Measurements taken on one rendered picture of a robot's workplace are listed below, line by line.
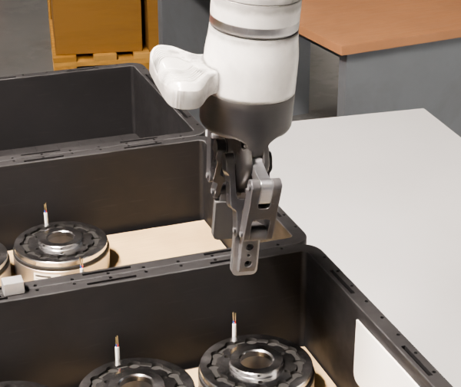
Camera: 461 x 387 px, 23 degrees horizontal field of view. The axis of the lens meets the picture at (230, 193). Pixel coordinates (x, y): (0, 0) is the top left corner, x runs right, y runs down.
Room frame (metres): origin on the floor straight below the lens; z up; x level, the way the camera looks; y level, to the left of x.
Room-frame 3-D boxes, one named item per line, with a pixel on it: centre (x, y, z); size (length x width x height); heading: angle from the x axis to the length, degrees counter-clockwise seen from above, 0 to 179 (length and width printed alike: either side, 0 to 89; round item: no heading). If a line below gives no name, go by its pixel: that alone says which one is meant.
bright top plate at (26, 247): (1.09, 0.18, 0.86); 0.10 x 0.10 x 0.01
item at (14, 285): (0.85, 0.19, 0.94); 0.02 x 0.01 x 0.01; 110
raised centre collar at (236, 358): (0.84, -0.02, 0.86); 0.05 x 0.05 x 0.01
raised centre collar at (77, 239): (1.09, 0.18, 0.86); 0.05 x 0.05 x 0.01
